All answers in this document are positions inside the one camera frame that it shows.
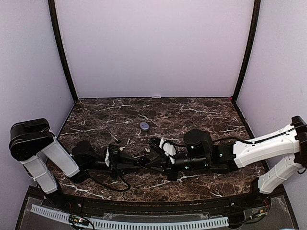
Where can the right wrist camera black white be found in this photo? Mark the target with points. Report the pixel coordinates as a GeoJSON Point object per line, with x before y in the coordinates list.
{"type": "Point", "coordinates": [164, 149]}

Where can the black frame post left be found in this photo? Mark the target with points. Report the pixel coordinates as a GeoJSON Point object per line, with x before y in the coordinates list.
{"type": "Point", "coordinates": [60, 48]}

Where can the left circuit board with wires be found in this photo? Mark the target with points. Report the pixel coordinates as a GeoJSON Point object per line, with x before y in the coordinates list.
{"type": "Point", "coordinates": [78, 221]}

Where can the black earbud charging case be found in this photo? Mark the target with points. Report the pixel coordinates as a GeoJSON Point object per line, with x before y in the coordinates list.
{"type": "Point", "coordinates": [143, 161]}

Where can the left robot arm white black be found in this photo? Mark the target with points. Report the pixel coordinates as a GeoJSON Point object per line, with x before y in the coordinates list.
{"type": "Point", "coordinates": [30, 140]}

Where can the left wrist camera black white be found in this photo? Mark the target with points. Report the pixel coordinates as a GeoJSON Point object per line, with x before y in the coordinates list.
{"type": "Point", "coordinates": [113, 155]}

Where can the black front table rail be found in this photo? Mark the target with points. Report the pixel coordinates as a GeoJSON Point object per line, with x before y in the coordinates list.
{"type": "Point", "coordinates": [224, 205]}

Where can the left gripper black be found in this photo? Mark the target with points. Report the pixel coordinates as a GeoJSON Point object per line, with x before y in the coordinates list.
{"type": "Point", "coordinates": [117, 167]}

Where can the circuit board with wires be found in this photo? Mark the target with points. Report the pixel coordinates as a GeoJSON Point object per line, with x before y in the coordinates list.
{"type": "Point", "coordinates": [78, 221]}
{"type": "Point", "coordinates": [258, 214]}

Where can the right circuit board with wires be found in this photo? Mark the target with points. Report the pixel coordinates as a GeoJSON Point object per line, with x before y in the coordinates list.
{"type": "Point", "coordinates": [258, 214]}

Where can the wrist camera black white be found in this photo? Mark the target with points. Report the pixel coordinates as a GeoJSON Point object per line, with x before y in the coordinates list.
{"type": "Point", "coordinates": [164, 149]}
{"type": "Point", "coordinates": [113, 155]}

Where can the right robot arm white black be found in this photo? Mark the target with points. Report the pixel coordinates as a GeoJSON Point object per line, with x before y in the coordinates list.
{"type": "Point", "coordinates": [202, 152]}

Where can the black frame post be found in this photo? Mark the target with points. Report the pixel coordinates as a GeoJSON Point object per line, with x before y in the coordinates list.
{"type": "Point", "coordinates": [248, 50]}
{"type": "Point", "coordinates": [60, 48]}

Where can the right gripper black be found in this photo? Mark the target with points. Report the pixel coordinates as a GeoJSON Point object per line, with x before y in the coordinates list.
{"type": "Point", "coordinates": [161, 164]}

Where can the black frame post right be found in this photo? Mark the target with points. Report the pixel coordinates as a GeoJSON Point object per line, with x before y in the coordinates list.
{"type": "Point", "coordinates": [248, 50]}

